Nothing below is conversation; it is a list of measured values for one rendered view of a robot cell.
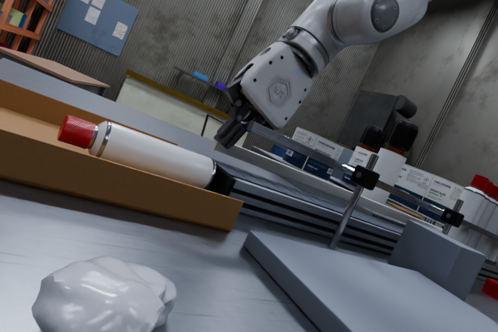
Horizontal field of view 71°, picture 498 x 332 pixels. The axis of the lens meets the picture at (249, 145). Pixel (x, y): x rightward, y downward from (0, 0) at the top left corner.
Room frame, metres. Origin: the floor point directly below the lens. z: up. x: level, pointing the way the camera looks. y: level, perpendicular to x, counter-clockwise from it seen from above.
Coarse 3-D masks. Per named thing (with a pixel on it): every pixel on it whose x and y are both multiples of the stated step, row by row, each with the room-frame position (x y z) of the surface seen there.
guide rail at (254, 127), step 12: (264, 132) 0.50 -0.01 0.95; (276, 132) 0.52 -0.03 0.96; (288, 144) 0.53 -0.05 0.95; (300, 144) 0.54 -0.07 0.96; (312, 156) 0.56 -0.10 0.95; (324, 156) 0.57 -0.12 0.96; (336, 168) 0.59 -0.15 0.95; (396, 192) 0.69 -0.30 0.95; (420, 204) 0.74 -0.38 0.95; (480, 228) 0.90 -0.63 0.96
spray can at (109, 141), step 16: (64, 128) 0.40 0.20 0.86; (80, 128) 0.41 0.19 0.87; (96, 128) 0.42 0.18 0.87; (112, 128) 0.43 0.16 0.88; (128, 128) 0.45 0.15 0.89; (80, 144) 0.41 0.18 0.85; (96, 144) 0.42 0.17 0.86; (112, 144) 0.42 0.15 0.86; (128, 144) 0.43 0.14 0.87; (144, 144) 0.45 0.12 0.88; (160, 144) 0.46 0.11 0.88; (112, 160) 0.43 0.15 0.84; (128, 160) 0.44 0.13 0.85; (144, 160) 0.44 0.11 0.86; (160, 160) 0.46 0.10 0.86; (176, 160) 0.47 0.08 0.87; (192, 160) 0.48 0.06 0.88; (208, 160) 0.51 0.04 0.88; (176, 176) 0.47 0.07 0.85; (192, 176) 0.48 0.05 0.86; (208, 176) 0.50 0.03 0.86
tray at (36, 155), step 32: (0, 96) 0.48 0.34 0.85; (32, 96) 0.50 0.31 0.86; (0, 128) 0.27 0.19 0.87; (32, 128) 0.45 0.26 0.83; (0, 160) 0.28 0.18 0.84; (32, 160) 0.29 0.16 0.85; (64, 160) 0.30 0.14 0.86; (96, 160) 0.32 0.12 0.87; (64, 192) 0.31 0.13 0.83; (96, 192) 0.32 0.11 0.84; (128, 192) 0.34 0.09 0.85; (160, 192) 0.35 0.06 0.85; (192, 192) 0.37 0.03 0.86; (224, 224) 0.40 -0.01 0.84
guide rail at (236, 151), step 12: (216, 144) 0.56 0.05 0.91; (240, 156) 0.58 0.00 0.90; (252, 156) 0.60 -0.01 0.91; (264, 156) 0.61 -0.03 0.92; (264, 168) 0.61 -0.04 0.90; (276, 168) 0.63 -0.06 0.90; (288, 168) 0.64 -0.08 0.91; (300, 180) 0.66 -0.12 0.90; (312, 180) 0.68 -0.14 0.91; (336, 192) 0.72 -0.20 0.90; (348, 192) 0.74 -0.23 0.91; (360, 204) 0.76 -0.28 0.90; (372, 204) 0.78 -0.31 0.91; (396, 216) 0.84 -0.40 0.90; (408, 216) 0.87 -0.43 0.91
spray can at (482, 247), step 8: (496, 200) 1.01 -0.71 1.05; (496, 208) 0.99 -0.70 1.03; (496, 216) 0.98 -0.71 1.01; (488, 224) 0.99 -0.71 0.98; (496, 224) 0.98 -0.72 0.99; (496, 232) 0.98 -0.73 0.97; (480, 240) 0.99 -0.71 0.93; (488, 240) 0.98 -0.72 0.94; (480, 248) 0.98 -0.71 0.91; (488, 248) 0.98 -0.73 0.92
